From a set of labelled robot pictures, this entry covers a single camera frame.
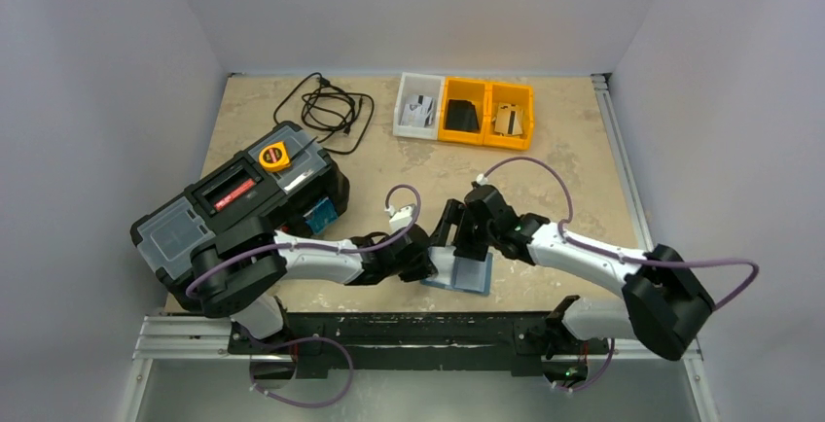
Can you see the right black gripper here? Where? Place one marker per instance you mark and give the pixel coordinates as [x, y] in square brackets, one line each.
[464, 230]

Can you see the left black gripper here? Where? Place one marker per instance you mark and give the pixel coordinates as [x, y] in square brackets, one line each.
[424, 269]

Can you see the blue card holder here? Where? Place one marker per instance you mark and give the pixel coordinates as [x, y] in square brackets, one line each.
[459, 274]

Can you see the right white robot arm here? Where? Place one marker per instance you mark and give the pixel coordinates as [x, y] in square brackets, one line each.
[665, 303]

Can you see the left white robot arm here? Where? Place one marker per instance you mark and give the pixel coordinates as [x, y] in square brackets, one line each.
[234, 271]

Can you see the black cards in bin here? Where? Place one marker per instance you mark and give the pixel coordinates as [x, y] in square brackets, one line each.
[461, 115]

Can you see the gold cards in bin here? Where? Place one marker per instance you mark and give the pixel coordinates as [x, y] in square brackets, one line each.
[507, 120]

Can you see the white cards in bin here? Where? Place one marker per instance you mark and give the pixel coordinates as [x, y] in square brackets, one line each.
[417, 111]

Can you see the black tool box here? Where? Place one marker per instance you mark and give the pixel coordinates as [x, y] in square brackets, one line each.
[302, 200]

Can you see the left yellow plastic bin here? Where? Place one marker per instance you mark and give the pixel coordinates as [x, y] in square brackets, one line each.
[474, 90]

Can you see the yellow plastic bin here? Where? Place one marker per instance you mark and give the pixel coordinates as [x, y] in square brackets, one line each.
[474, 90]
[522, 95]

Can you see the white plastic bin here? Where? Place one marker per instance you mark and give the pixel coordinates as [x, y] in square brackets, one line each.
[413, 83]

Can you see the right yellow plastic bin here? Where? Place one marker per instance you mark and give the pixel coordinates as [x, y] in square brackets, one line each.
[522, 95]

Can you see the yellow tape measure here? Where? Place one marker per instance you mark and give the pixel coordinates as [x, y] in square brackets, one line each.
[274, 157]

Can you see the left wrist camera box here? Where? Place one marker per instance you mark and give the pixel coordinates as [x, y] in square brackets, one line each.
[400, 218]

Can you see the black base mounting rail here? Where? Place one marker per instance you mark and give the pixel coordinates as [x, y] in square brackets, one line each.
[520, 343]

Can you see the aluminium frame rail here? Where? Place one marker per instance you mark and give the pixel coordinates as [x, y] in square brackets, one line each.
[622, 163]

